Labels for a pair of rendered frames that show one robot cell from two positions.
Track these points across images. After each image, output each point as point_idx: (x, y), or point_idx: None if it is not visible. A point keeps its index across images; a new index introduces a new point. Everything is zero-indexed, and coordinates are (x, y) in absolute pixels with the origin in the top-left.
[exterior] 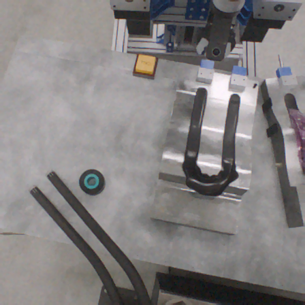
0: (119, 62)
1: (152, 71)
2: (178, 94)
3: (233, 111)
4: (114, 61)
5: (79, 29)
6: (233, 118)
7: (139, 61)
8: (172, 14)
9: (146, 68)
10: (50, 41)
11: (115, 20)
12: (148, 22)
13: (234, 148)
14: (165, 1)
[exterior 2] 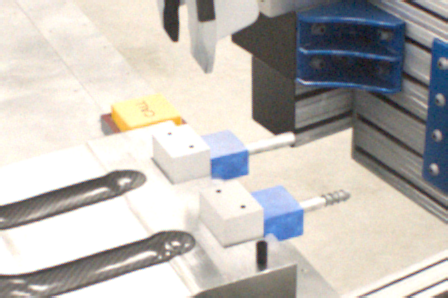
0: (118, 100)
1: (131, 129)
2: (75, 150)
3: (127, 265)
4: (113, 93)
5: (356, 274)
6: (102, 275)
7: (139, 100)
8: (399, 145)
9: (130, 116)
10: (73, 10)
11: (416, 263)
12: (291, 86)
13: None
14: (359, 50)
